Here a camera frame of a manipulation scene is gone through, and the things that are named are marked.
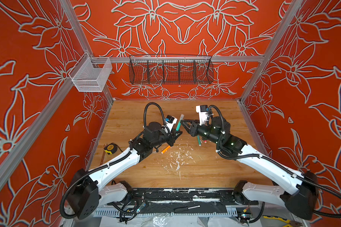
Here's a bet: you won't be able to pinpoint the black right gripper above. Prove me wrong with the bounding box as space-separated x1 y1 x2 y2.
179 118 224 146

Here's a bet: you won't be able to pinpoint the orange highlighter pen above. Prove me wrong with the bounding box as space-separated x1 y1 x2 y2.
161 146 171 154

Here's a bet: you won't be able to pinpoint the green marker pen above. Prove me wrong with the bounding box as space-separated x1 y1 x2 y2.
176 114 184 131
197 135 202 147

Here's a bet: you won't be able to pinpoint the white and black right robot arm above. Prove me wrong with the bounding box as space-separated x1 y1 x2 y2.
181 116 318 220

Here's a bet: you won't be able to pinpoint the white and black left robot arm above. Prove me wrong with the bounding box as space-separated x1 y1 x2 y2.
59 124 182 220

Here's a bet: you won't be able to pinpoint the yellow black tape measure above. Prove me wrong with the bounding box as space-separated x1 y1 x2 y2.
103 143 119 155

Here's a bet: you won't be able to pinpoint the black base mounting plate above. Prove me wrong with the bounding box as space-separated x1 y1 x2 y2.
131 188 261 216

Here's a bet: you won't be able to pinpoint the clear plastic bin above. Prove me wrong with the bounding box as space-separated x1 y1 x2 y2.
69 53 113 92

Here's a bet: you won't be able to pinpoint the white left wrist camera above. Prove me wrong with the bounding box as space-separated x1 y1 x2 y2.
165 115 178 133

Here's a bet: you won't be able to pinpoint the black corrugated cable conduit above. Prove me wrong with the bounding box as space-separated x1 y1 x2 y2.
59 102 167 219
208 104 341 219

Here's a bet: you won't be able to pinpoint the black wire basket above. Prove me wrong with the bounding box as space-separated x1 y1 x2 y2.
129 54 215 85

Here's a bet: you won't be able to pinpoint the yellow handled pliers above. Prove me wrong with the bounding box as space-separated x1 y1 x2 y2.
262 215 302 227

